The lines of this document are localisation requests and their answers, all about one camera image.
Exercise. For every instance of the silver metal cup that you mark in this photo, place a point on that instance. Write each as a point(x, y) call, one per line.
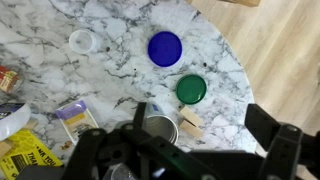
point(163, 128)

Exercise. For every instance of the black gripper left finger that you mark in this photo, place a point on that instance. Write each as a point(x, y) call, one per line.
point(100, 150)

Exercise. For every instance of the green plastic bowl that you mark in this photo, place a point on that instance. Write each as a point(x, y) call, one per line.
point(191, 89)

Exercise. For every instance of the tan wooden piece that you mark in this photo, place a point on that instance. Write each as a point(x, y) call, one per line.
point(5, 147)
point(31, 124)

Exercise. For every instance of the small clear plastic cup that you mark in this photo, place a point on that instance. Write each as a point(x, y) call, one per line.
point(81, 41)

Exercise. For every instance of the blue plastic bowl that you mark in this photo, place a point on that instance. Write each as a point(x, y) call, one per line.
point(165, 49)

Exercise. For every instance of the light wooden board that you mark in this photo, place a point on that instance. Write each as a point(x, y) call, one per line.
point(240, 2)

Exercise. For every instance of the white bottle blue cap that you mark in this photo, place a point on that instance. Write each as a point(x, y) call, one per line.
point(11, 120)

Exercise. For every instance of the light wooden block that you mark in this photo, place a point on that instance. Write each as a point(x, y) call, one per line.
point(191, 115)
point(191, 130)

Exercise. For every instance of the small jar red lid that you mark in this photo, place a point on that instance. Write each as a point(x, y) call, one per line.
point(8, 80)

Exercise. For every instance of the yellow snack packet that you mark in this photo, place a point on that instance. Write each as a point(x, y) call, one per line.
point(26, 153)

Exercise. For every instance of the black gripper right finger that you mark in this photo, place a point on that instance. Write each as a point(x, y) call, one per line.
point(286, 150)

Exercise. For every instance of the brown coffee bean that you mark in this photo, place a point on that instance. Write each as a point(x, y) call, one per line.
point(107, 49)
point(205, 64)

